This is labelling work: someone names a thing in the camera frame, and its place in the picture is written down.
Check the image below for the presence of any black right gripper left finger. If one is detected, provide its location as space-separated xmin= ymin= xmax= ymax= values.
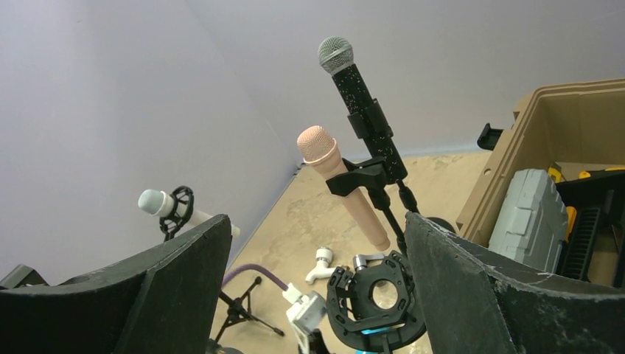
xmin=1 ymin=214 xmax=232 ymax=353

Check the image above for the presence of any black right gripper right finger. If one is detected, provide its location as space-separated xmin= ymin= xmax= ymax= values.
xmin=405 ymin=212 xmax=624 ymax=353

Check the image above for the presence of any white microphone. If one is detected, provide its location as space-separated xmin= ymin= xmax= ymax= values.
xmin=137 ymin=186 xmax=213 ymax=241

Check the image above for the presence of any black tripod shock mount stand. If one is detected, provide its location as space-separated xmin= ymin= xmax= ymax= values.
xmin=158 ymin=185 xmax=286 ymax=344

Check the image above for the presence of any black round-base shock mount stand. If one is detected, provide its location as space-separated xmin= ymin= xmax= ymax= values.
xmin=327 ymin=251 xmax=427 ymax=353

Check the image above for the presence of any black clip stand pink mic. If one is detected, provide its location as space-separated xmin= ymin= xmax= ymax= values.
xmin=343 ymin=158 xmax=407 ymax=254

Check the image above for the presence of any black stand glitter mic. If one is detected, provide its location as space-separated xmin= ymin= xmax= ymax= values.
xmin=346 ymin=99 xmax=421 ymax=214

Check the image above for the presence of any pink microphone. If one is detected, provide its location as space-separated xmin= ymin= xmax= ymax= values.
xmin=297 ymin=125 xmax=391 ymax=251

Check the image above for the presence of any black glitter microphone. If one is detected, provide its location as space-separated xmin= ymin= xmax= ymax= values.
xmin=318 ymin=36 xmax=408 ymax=187

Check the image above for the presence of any grey plastic box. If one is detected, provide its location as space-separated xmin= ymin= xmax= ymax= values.
xmin=488 ymin=169 xmax=568 ymax=273

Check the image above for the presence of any chrome metal faucet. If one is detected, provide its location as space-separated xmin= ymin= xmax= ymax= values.
xmin=352 ymin=252 xmax=385 ymax=271

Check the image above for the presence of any yellow tool in case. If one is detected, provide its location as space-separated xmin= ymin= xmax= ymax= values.
xmin=547 ymin=162 xmax=578 ymax=243

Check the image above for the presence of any white plastic faucet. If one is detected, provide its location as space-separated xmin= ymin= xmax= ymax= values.
xmin=304 ymin=246 xmax=336 ymax=285

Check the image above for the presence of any black tray insert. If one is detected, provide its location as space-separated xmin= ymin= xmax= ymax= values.
xmin=556 ymin=173 xmax=624 ymax=282

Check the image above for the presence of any yellow black screwdriver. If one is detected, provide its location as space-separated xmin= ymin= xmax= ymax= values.
xmin=578 ymin=167 xmax=625 ymax=179

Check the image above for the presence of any tan plastic tool case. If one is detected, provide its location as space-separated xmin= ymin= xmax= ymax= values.
xmin=456 ymin=77 xmax=625 ymax=289

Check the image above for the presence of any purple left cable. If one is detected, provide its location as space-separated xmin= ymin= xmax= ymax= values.
xmin=220 ymin=263 xmax=290 ymax=293

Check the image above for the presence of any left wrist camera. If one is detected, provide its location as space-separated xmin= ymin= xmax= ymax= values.
xmin=282 ymin=282 xmax=330 ymax=353

